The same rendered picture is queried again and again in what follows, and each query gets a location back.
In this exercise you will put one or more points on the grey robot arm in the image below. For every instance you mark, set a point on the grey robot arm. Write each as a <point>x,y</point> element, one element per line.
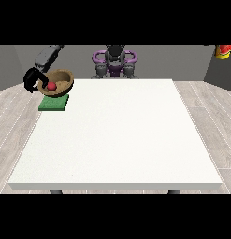
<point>46,58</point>

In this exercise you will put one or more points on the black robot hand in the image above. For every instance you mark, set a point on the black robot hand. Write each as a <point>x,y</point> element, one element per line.
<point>32,79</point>

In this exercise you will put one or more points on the small red ball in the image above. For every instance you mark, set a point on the small red ball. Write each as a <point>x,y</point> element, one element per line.
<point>51,86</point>

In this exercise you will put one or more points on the dark table leg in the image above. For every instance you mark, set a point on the dark table leg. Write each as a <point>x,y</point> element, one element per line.
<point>174,191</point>
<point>55,191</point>

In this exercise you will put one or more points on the brown wooden bowl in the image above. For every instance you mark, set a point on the brown wooden bowl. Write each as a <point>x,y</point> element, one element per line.
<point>59,82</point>

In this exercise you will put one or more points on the grey robot trunk purple rings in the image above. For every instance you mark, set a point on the grey robot trunk purple rings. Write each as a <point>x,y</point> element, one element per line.
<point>114,63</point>

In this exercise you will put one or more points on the green square pad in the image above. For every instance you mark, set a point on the green square pad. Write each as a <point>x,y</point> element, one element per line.
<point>53,103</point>

